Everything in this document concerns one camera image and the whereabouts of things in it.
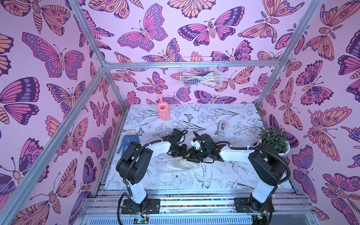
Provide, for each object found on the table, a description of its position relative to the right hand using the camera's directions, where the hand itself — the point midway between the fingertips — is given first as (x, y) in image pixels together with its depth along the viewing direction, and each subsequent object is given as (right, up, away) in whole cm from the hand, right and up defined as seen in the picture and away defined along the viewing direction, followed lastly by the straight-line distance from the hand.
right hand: (184, 157), depth 85 cm
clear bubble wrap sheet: (-11, -4, +1) cm, 12 cm away
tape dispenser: (+28, +17, +18) cm, 37 cm away
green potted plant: (+52, +12, -6) cm, 54 cm away
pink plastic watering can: (-15, +30, +19) cm, 39 cm away
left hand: (+2, 0, +8) cm, 8 cm away
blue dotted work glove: (-39, +10, +17) cm, 43 cm away
